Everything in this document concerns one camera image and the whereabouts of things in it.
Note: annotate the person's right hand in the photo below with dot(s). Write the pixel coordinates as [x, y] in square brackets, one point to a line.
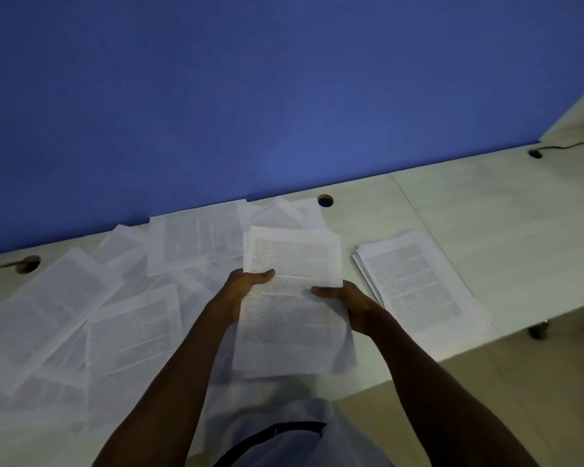
[360, 311]

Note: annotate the person's left hand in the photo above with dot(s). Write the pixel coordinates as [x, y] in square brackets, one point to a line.
[233, 299]

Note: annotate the neat stack of printed sheets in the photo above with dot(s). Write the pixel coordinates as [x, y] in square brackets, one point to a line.
[413, 286]

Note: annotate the printed paper bundle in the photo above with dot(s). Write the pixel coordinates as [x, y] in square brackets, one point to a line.
[292, 325]

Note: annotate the spread of printed papers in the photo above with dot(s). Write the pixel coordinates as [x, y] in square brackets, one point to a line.
[126, 335]

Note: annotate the person's right forearm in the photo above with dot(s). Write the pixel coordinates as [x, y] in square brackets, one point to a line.
[443, 408]

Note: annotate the person's left forearm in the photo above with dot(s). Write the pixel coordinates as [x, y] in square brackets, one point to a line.
[165, 403]

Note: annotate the white shirt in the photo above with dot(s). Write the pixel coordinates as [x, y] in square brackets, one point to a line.
[292, 408]

